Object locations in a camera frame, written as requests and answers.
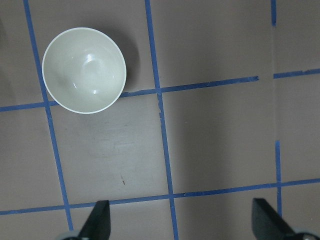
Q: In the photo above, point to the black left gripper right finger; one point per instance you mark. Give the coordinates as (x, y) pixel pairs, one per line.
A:
(267, 224)

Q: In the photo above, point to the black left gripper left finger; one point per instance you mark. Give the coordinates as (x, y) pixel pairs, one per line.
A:
(98, 224)

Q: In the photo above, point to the white ceramic bowl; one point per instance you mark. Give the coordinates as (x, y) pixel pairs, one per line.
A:
(84, 70)

